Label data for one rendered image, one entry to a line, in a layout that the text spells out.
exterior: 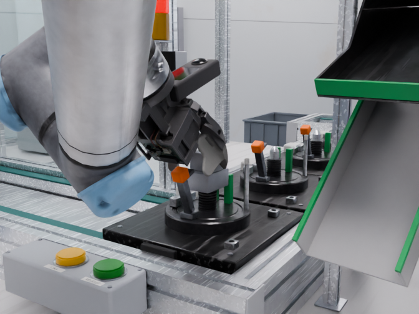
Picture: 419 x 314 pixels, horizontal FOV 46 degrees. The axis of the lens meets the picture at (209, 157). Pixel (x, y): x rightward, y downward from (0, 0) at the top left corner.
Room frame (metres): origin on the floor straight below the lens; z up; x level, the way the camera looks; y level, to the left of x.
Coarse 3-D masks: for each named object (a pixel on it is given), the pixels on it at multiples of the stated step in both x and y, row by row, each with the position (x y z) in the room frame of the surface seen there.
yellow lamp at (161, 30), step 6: (156, 18) 0.94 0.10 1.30; (162, 18) 0.94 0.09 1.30; (168, 18) 0.96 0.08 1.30; (156, 24) 0.94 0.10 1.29; (162, 24) 0.94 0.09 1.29; (168, 24) 0.95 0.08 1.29; (156, 30) 0.94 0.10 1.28; (162, 30) 0.94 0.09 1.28; (168, 30) 0.95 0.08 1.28; (156, 36) 0.94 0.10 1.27; (162, 36) 0.94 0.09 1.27; (168, 36) 0.95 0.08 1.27
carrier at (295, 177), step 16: (304, 144) 0.97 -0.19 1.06; (272, 160) 0.96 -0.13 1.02; (288, 160) 1.00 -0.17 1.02; (304, 160) 0.97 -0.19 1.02; (240, 176) 0.97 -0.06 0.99; (256, 176) 0.93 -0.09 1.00; (272, 176) 0.96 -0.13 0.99; (288, 176) 0.96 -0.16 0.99; (304, 176) 0.96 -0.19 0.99; (240, 192) 0.92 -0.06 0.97; (256, 192) 0.92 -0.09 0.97; (272, 192) 0.91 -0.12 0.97; (288, 192) 0.91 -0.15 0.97; (304, 192) 0.92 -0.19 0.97; (288, 208) 0.83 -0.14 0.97; (304, 208) 0.82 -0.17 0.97
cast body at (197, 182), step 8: (200, 152) 0.75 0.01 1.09; (192, 160) 0.75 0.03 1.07; (200, 160) 0.74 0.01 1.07; (192, 168) 0.75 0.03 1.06; (200, 168) 0.74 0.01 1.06; (216, 168) 0.74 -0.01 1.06; (192, 176) 0.74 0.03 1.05; (200, 176) 0.73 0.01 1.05; (208, 176) 0.72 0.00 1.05; (216, 176) 0.74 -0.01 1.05; (224, 176) 0.76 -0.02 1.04; (192, 184) 0.74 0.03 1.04; (200, 184) 0.73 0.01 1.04; (208, 184) 0.72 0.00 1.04; (216, 184) 0.74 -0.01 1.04; (224, 184) 0.76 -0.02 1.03; (208, 192) 0.72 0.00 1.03
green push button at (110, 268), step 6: (96, 264) 0.59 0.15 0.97; (102, 264) 0.59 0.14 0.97; (108, 264) 0.59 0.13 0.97; (114, 264) 0.59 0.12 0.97; (120, 264) 0.59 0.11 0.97; (96, 270) 0.57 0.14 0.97; (102, 270) 0.57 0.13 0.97; (108, 270) 0.57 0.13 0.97; (114, 270) 0.57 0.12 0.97; (120, 270) 0.58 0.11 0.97; (96, 276) 0.57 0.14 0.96; (102, 276) 0.57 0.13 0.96; (108, 276) 0.57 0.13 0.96; (114, 276) 0.57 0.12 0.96
